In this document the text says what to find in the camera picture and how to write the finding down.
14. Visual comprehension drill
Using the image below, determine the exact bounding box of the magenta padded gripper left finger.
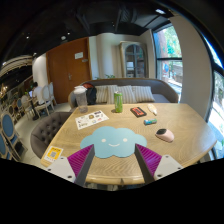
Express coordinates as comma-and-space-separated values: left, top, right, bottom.
46, 145, 95, 187

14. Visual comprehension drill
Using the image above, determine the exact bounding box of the yellow QR code sticker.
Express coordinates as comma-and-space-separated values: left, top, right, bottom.
44, 146, 63, 162

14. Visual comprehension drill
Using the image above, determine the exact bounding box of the small teal tube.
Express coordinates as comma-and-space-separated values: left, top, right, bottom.
144, 119, 157, 125

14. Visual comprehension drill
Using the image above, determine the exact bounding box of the striped cushion right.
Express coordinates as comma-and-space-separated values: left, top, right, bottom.
132, 86, 155, 102

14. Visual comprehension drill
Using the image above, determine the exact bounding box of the black backpack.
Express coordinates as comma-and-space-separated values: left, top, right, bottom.
86, 88, 97, 105

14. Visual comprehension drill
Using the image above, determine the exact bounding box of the light blue cloud mouse pad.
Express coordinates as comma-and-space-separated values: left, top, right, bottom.
80, 126, 147, 159

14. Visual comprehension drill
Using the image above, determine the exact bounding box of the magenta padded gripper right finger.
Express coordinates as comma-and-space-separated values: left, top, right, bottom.
134, 144, 182, 184

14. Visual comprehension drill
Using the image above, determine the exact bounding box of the striped cushion middle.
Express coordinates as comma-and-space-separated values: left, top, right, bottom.
107, 85, 136, 104

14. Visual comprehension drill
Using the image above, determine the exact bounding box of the green drink can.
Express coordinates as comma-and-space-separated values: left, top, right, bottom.
114, 91, 123, 113

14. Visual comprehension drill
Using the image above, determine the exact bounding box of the arched glass cabinet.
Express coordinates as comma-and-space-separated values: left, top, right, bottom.
119, 41, 148, 78

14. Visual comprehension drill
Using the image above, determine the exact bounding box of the striped cushion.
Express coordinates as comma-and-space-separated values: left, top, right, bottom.
107, 85, 136, 104
132, 86, 155, 102
96, 86, 108, 103

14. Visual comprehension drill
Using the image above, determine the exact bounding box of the grey tufted armchair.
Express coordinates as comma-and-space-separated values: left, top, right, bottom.
30, 112, 71, 158

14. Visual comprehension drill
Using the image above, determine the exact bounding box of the grey curved sofa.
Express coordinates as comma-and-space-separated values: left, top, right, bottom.
67, 77, 180, 109

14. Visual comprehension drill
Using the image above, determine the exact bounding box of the striped cushion left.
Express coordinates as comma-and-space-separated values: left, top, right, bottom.
96, 86, 108, 103

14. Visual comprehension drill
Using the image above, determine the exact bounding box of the cream plastic wrapped item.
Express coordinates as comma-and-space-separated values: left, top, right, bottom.
147, 104, 157, 116

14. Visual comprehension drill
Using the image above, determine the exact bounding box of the clear plastic cup with lid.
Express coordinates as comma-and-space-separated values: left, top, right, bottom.
74, 86, 88, 113

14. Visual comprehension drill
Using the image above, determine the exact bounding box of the white chair near door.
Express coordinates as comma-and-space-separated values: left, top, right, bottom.
35, 85, 54, 114

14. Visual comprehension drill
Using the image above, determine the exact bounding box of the seated person in white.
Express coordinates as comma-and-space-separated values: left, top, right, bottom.
29, 81, 44, 121

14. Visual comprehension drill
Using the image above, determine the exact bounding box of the orange wooden door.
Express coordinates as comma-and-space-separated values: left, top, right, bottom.
46, 38, 91, 103

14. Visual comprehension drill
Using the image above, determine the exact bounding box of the pink and black computer mouse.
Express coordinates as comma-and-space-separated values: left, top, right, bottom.
155, 129, 174, 143

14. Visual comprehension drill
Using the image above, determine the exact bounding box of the blue round-back chair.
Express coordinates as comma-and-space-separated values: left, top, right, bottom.
1, 112, 26, 161

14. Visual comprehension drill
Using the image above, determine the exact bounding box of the white sticker sheet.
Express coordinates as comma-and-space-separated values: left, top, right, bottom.
75, 110, 108, 130

